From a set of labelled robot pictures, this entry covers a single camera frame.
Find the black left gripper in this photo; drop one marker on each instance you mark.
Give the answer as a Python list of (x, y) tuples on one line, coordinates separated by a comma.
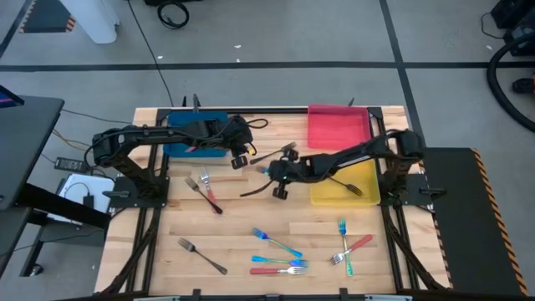
[(240, 136)]

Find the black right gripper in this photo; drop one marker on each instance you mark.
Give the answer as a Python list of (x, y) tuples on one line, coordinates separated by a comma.
[(292, 171)]

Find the iridescent blue fork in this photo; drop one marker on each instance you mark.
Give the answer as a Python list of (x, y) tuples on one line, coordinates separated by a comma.
[(260, 234), (265, 170), (342, 228), (299, 263)]

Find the black fork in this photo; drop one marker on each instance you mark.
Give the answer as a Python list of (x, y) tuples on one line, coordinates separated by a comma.
[(355, 190), (186, 243), (218, 210)]

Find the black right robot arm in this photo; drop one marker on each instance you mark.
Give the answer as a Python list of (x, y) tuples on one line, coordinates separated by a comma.
[(355, 156)]

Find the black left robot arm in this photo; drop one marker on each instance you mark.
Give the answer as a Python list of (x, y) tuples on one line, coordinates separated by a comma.
[(125, 138)]

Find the blue plastic bin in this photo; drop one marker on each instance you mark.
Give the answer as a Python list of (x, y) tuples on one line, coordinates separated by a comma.
[(209, 152)]

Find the yellow plastic bin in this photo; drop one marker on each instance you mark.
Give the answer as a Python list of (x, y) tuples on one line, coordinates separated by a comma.
[(334, 194)]

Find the red plastic bin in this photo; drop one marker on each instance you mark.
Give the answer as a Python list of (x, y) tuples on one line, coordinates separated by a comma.
[(334, 127)]

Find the white flat box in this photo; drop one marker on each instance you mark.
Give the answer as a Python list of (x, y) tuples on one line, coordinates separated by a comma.
[(83, 184)]

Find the small black charger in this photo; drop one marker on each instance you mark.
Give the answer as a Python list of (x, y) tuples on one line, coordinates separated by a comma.
[(88, 200)]

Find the black power adapter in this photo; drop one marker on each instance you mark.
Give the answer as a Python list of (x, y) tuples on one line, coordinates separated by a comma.
[(69, 164)]

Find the black hazard striped floor mat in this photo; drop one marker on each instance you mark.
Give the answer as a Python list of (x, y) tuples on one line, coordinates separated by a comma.
[(468, 234), (46, 16)]

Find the black desk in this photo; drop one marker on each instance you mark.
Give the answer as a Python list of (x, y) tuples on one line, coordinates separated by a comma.
[(25, 142)]

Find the monitor with lit screen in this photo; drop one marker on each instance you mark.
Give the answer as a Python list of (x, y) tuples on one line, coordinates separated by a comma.
[(6, 99)]

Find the small black orange device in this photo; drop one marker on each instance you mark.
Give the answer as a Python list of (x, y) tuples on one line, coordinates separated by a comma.
[(522, 85)]

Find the black equipment case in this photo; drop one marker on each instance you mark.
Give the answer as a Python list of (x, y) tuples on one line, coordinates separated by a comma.
[(518, 16)]

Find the black metal table frame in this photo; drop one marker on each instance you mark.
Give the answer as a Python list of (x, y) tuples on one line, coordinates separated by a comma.
[(267, 110)]

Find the white post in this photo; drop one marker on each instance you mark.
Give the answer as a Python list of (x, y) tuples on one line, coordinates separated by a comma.
[(92, 21)]

